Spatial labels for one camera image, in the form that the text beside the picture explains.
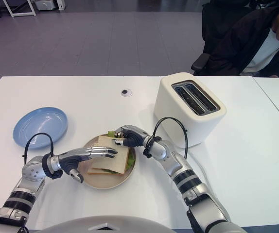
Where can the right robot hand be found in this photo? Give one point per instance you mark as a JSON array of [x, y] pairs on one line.
[[134, 137]]

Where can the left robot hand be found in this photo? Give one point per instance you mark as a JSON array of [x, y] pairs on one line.
[[67, 160]]

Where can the bread slice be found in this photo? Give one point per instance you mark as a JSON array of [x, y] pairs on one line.
[[115, 162], [97, 171]]

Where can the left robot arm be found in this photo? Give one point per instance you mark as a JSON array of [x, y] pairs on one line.
[[31, 171]]

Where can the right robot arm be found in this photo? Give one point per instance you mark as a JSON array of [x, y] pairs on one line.
[[188, 180]]

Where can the beige plate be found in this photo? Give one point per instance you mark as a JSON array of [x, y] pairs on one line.
[[103, 180]]

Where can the blue plate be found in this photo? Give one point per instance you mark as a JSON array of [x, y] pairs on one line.
[[40, 127]]

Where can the cream toaster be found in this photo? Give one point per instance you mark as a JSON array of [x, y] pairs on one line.
[[178, 109]]

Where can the robot body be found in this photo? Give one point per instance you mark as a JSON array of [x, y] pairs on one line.
[[105, 223]]

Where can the black office chair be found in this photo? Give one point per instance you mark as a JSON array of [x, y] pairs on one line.
[[217, 21]]

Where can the person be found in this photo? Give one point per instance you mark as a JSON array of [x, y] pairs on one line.
[[246, 43]]

